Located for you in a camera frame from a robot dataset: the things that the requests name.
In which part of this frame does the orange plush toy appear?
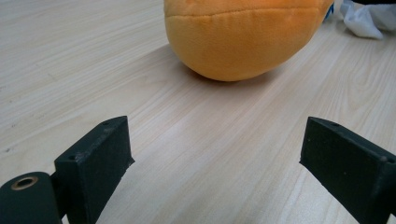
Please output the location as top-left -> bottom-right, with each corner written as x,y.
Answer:
163,0 -> 335,83

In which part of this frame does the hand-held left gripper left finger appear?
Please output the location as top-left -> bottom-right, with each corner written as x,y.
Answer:
53,115 -> 135,224

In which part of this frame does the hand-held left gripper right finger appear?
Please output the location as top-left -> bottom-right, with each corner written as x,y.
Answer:
299,116 -> 396,224

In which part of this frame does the white wet wipe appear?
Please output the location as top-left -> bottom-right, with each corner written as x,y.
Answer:
338,0 -> 396,41

